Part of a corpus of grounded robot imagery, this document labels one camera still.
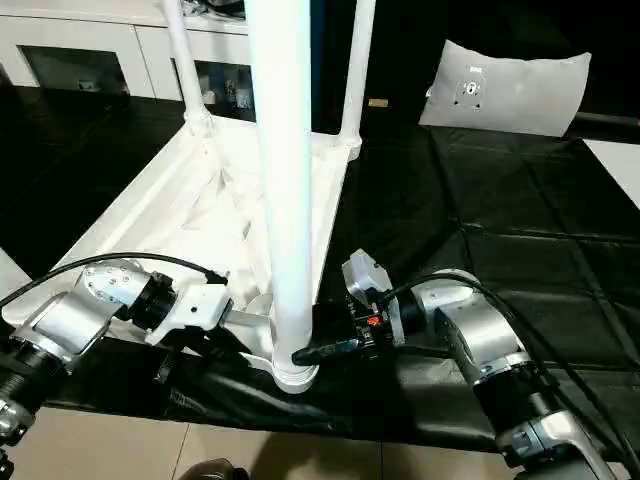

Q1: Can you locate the white plastic table top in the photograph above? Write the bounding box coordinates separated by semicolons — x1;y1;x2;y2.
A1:
0;118;363;395

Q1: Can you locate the black work mat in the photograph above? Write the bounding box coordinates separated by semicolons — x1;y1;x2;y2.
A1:
0;85;640;453

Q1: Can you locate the black cabinet with gold label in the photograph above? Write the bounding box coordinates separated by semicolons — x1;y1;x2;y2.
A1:
310;0;453;129

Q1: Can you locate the flat white board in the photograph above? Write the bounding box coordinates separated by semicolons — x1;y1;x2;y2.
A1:
584;138;640;213

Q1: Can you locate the white cabinet with glass doors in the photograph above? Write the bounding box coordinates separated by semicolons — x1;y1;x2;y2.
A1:
0;0;257;113

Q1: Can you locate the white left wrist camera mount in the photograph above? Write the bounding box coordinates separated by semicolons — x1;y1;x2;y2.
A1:
144;280;233;347

